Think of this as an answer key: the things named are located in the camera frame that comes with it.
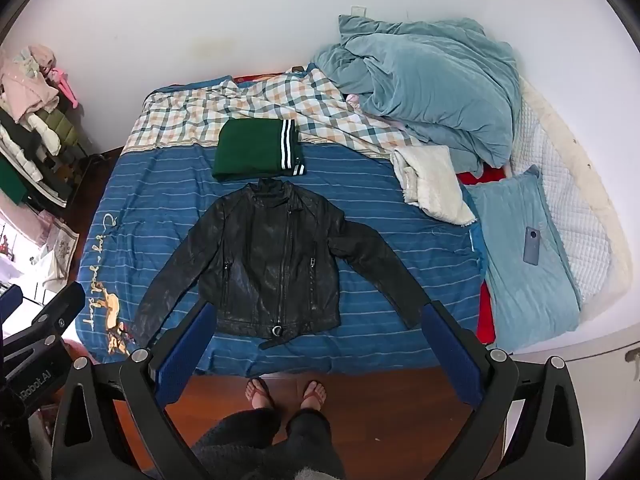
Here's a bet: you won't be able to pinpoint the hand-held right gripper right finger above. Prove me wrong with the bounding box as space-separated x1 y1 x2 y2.
420 300 587 480

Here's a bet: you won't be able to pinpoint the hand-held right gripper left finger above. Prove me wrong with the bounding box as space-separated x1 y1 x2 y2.
50 299 217 480

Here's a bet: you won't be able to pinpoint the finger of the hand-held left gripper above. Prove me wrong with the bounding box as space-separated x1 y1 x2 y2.
0 285 24 341
29 282 87 335

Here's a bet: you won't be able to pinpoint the black leather jacket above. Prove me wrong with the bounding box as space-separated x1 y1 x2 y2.
131 177 435 351

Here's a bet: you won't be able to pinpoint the row of hanging clothes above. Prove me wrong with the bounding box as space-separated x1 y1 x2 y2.
0 45 93 211

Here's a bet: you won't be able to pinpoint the red cloth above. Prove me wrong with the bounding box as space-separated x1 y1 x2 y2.
455 165 507 346

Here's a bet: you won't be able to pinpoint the white tote bag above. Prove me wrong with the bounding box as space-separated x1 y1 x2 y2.
30 217 81 286

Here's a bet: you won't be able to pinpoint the light blue pillow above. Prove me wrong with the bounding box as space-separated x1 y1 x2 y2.
465 164 583 348

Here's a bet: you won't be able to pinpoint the person's left foot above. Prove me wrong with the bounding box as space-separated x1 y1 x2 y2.
244 377 276 412

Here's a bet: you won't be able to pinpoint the person's foot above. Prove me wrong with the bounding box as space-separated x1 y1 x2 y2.
299 380 327 412
244 377 276 412

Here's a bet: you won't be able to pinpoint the grey smartphone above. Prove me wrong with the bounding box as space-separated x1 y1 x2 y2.
522 226 542 266

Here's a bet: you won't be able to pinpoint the person's right foot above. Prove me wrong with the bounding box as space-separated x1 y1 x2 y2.
299 380 327 412

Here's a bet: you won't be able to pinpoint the blue striped bed sheet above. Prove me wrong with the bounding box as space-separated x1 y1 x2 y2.
75 142 488 376

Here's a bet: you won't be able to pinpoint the person's dark pants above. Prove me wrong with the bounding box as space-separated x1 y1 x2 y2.
192 406 347 480

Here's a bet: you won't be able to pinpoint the white fleece blanket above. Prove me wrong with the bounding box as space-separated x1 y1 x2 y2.
390 145 477 226

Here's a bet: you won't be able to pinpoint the white quilted mattress pad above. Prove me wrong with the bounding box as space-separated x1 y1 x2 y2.
510 77 633 331

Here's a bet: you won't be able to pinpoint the folded green garment striped hem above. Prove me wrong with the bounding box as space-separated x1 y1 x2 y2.
212 118 307 182

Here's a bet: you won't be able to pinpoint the checked blanket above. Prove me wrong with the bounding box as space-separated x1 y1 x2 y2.
122 67 416 161

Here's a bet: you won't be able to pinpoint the light blue duvet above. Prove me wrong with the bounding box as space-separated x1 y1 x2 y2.
312 14 523 177

